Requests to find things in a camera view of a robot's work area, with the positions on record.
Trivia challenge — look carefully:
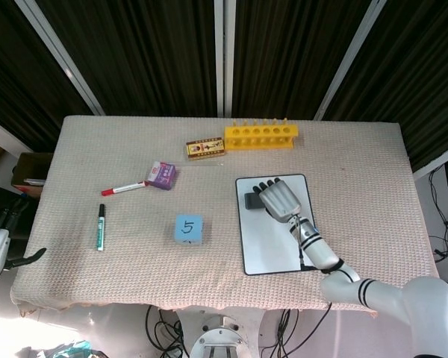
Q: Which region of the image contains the purple carton box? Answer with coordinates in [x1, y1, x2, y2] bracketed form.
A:
[146, 160, 178, 192]

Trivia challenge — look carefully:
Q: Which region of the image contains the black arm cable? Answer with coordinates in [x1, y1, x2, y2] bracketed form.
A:
[276, 301, 334, 358]

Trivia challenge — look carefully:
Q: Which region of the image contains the beige woven tablecloth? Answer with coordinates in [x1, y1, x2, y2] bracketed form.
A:
[10, 114, 444, 320]

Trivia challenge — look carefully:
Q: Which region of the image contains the green marker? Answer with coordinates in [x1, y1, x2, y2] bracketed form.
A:
[94, 203, 106, 252]

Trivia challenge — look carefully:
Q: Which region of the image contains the white metal frame post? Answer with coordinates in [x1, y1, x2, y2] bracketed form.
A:
[313, 0, 388, 121]
[14, 0, 105, 116]
[214, 0, 236, 117]

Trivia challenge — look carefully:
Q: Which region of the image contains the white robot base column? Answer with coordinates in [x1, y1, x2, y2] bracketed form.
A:
[177, 307, 266, 358]

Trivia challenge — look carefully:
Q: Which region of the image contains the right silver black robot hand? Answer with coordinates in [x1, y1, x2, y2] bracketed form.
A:
[252, 178, 303, 225]

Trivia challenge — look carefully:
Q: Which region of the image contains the blue numbered foam cube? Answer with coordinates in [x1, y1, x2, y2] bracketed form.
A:
[174, 213, 205, 247]

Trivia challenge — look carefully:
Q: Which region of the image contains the black floor cable bundle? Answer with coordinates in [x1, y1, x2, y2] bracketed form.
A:
[145, 304, 186, 358]
[427, 162, 448, 264]

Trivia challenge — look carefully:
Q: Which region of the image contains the dark grey whiteboard eraser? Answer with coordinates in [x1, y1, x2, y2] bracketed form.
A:
[244, 192, 265, 211]

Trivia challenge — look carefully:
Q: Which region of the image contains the small black-framed whiteboard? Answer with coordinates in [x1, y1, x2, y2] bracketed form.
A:
[234, 173, 324, 277]

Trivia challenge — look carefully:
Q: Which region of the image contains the yellow test tube rack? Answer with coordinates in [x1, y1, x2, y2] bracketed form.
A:
[223, 117, 300, 151]

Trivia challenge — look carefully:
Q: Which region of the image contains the yellow brown printed box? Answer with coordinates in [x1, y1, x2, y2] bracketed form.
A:
[185, 136, 227, 160]

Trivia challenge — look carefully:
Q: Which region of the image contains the black pleated curtain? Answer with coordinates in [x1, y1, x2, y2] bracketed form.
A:
[230, 0, 370, 119]
[35, 0, 220, 116]
[0, 0, 95, 152]
[323, 0, 448, 171]

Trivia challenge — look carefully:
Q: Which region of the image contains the red marker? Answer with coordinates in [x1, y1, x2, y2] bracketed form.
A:
[101, 180, 147, 197]

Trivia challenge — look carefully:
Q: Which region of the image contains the brown cardboard box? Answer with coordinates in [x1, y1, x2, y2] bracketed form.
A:
[10, 151, 54, 198]

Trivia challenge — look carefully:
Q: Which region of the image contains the green plastic bag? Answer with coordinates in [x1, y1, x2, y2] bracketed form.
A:
[40, 340, 95, 358]

